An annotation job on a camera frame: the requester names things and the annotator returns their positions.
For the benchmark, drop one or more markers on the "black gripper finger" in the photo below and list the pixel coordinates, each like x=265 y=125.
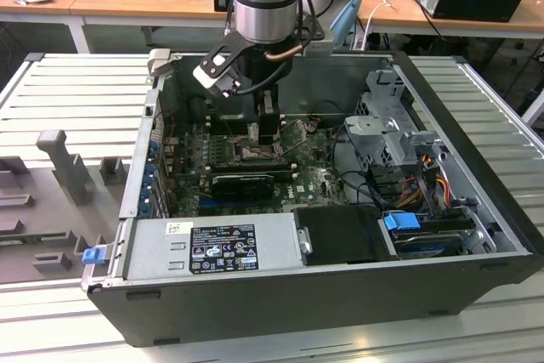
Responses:
x=270 y=129

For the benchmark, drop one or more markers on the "CPU socket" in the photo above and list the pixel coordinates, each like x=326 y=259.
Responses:
x=255 y=154

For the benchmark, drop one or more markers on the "black RAM slot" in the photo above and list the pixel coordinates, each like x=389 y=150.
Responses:
x=238 y=167
x=229 y=120
x=238 y=164
x=229 y=129
x=238 y=171
x=229 y=116
x=229 y=125
x=238 y=160

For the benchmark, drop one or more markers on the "round coin battery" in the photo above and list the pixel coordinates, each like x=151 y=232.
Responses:
x=311 y=126

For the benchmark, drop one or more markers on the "green motherboard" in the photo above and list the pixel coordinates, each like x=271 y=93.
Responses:
x=306 y=176

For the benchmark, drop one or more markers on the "black graphics card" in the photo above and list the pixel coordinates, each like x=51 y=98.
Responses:
x=242 y=188

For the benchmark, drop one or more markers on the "pale blue teach pendant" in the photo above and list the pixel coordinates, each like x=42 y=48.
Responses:
x=346 y=14

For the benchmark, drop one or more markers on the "silver drive cage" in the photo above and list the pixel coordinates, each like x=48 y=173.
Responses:
x=374 y=125

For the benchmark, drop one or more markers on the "wooden desk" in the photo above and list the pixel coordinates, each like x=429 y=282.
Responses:
x=170 y=6
x=59 y=2
x=395 y=14

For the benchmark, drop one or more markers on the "blue disk carrier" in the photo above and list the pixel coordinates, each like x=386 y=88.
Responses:
x=399 y=227

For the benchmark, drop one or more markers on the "grey power supply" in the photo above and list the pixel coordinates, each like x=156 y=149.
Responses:
x=149 y=248

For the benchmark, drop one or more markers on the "open black PC case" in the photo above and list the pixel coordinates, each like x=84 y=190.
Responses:
x=255 y=307

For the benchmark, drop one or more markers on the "hard disk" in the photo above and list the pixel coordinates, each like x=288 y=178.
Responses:
x=429 y=248

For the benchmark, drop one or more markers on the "grey parts rack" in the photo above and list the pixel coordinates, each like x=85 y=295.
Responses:
x=64 y=159

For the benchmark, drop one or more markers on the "blue case latch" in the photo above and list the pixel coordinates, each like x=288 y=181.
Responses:
x=93 y=256

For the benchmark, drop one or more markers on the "green RAM stick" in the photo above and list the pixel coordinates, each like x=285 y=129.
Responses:
x=17 y=239

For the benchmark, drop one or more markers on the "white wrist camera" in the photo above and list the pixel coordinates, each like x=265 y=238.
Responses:
x=206 y=78

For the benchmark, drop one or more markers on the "white metal frame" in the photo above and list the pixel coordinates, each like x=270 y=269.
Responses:
x=536 y=106

